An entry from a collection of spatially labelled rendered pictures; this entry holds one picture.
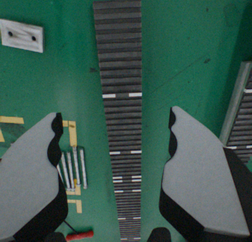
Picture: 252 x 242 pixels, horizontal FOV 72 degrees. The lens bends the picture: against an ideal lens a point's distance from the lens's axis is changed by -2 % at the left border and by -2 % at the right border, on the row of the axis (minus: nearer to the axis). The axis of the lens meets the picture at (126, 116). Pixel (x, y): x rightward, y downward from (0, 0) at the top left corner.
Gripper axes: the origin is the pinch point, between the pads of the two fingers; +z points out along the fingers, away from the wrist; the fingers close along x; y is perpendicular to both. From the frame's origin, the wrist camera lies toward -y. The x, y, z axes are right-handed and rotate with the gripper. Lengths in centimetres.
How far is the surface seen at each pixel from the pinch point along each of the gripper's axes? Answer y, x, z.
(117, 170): 17.9, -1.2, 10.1
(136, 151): 13.5, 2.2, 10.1
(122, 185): 21.9, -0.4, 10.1
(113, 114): 6.5, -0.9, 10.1
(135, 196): 25.6, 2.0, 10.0
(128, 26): -4.2, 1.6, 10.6
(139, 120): 7.7, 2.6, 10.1
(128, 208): 29.8, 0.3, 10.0
